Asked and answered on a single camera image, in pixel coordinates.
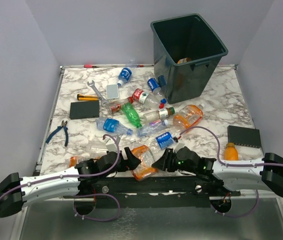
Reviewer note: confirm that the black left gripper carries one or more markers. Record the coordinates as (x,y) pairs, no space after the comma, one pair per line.
(131,163)

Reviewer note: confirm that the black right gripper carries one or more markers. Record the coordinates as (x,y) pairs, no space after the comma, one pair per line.
(165,161)

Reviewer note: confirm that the crushed orange label bottle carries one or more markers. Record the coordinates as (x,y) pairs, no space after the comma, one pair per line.
(144,169)

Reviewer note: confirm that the blue label pepsi bottle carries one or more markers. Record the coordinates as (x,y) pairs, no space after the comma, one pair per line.
(163,141)

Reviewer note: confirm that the clear jar bottle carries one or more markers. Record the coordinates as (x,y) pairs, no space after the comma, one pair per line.
(97,150)

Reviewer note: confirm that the blue label crushed bottle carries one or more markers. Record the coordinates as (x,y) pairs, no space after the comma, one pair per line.
(111,125)

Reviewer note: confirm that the red label water bottle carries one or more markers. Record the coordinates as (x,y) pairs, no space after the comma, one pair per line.
(146,98)

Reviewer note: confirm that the small orange juice bottle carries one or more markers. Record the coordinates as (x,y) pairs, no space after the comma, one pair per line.
(184,60)

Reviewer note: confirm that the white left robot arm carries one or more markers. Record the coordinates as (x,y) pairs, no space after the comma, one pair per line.
(17,192)

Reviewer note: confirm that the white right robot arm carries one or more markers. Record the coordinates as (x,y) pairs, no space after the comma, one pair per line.
(264,173)

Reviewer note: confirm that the pepsi bottle beside bin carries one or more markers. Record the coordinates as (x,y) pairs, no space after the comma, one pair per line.
(154,85)

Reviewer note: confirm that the dark green plastic bin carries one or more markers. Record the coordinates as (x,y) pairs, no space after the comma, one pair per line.
(188,36)

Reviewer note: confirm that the green cap tea bottle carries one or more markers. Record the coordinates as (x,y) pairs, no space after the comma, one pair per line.
(158,114)

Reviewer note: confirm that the large orange label bottle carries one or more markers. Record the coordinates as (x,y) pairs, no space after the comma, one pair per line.
(188,116)

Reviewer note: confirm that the green plastic bottle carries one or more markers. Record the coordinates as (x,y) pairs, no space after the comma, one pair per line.
(132,115)

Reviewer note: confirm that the blue bottle cap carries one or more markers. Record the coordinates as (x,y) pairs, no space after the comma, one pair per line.
(163,101)

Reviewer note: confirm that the orange juice bottle right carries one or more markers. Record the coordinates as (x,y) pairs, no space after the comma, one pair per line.
(230,153)

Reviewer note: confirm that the silver wrench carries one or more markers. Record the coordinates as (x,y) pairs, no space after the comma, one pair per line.
(103,100)

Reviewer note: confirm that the white grey power bank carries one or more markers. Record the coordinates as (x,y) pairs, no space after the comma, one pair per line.
(112,91)

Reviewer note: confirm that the black flat box left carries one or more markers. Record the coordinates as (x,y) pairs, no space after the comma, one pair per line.
(84,110)

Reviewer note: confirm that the yellow utility knife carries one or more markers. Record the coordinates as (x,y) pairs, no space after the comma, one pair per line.
(81,97)

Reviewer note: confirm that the blue label bottle far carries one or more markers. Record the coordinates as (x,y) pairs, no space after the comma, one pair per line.
(124,76)

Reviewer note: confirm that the red screwdriver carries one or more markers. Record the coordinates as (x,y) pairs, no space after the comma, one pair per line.
(89,66)

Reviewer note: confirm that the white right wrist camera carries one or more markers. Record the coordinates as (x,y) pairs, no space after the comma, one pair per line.
(179,144)

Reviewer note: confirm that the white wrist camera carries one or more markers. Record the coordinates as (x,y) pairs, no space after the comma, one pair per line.
(111,145)
(179,144)

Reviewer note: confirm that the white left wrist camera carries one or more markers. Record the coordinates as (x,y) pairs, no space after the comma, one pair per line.
(111,145)

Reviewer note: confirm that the blue handled pliers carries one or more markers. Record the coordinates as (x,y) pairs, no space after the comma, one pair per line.
(62,126)

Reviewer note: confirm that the black network switch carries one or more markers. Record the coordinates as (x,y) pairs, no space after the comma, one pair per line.
(243,136)

